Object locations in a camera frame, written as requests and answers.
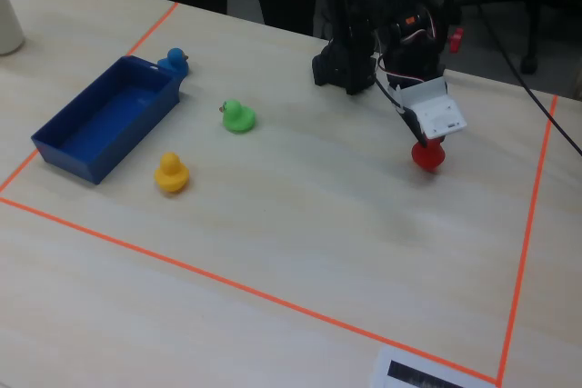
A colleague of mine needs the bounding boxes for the black camera cable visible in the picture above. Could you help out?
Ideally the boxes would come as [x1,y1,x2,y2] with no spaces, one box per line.
[373,54,408,112]

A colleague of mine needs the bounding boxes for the blue rubber duck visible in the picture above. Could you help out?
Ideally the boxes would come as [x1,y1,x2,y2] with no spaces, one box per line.
[156,46,191,79]

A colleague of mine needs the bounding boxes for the red rubber duck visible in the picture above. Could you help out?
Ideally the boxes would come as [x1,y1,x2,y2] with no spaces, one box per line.
[411,135,447,174]

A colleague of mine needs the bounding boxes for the white paper with black bar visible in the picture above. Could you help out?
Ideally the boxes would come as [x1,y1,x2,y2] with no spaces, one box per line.
[370,344,497,388]

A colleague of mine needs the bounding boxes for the white cylinder container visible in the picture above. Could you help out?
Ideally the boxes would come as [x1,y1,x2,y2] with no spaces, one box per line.
[0,0,25,56]

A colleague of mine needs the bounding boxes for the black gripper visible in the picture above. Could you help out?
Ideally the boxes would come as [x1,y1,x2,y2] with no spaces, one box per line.
[384,33,447,150]

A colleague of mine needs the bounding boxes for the white and red servo wires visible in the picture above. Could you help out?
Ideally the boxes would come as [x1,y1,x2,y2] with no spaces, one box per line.
[375,5,445,87]

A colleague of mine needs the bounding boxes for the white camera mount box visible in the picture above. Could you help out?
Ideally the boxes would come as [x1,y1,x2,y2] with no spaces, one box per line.
[392,77,468,140]

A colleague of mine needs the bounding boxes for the red clamp handle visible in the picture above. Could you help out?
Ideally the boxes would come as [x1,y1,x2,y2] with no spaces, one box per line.
[447,26,466,55]

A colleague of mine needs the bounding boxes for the yellow rubber duck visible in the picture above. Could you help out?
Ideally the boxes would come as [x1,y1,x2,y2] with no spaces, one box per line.
[153,151,191,194]

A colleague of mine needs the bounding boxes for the blue plastic box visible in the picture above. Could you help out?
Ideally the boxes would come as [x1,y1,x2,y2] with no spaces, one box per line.
[30,55,186,186]

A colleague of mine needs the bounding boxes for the long black cable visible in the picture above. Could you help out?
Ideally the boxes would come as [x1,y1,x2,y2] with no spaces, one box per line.
[461,0,582,156]

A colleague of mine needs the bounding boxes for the green rubber duck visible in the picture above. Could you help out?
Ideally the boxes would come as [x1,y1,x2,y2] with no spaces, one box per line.
[218,98,257,135]

